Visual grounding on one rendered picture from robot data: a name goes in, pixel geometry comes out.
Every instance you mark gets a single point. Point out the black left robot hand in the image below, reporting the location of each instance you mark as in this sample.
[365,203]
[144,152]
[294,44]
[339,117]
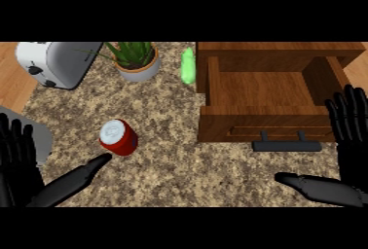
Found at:
[19,181]

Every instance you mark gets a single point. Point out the potted green plant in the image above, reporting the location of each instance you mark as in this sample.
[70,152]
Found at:
[133,60]

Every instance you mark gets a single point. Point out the wooden drawer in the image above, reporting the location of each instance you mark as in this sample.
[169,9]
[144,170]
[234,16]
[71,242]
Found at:
[268,110]

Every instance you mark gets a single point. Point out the red can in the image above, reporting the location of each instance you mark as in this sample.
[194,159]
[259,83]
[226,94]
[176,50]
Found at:
[120,137]

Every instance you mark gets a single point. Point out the silver toaster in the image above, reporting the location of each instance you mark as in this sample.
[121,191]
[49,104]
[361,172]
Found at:
[55,63]

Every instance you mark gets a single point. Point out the green bottle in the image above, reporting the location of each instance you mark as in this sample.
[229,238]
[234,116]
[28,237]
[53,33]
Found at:
[188,66]

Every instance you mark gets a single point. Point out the wooden cabinet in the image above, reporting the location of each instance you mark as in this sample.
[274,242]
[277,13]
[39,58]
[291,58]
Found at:
[282,53]

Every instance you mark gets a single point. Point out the grey flat appliance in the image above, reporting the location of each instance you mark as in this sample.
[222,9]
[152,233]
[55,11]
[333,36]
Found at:
[33,136]

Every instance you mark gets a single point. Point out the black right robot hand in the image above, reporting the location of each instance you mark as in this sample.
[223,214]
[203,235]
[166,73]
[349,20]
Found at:
[352,152]

